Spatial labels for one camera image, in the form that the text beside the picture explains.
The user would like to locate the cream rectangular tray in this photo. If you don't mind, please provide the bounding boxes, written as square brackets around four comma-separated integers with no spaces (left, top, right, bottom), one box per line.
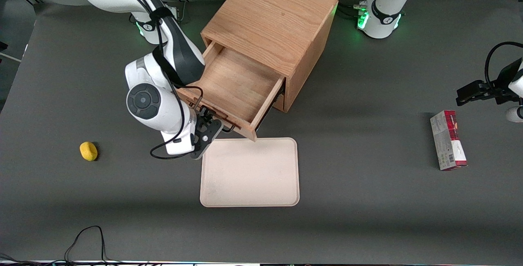
[199,137,300,208]

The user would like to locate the grey and red carton box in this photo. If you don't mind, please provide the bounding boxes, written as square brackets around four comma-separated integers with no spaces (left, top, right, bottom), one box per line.
[430,110,468,171]

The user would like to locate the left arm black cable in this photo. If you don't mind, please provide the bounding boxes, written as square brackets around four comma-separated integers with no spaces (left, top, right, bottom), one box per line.
[484,41,523,92]

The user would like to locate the wooden drawer cabinet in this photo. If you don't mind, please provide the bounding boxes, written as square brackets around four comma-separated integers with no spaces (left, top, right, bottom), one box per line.
[200,0,340,113]

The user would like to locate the wooden drawer with long handle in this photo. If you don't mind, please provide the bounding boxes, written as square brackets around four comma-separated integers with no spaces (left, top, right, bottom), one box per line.
[177,41,286,142]

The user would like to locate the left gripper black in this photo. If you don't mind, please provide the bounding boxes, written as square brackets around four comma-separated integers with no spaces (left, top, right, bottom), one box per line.
[456,58,523,107]

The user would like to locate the black looped table cable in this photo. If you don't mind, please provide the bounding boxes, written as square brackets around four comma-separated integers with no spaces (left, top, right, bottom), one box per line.
[0,225,148,266]

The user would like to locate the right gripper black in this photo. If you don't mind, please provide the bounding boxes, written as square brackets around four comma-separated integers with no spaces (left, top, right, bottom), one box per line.
[190,107,224,160]

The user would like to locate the yellow lemon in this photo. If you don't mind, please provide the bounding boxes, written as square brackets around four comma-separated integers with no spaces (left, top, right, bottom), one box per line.
[79,141,98,161]

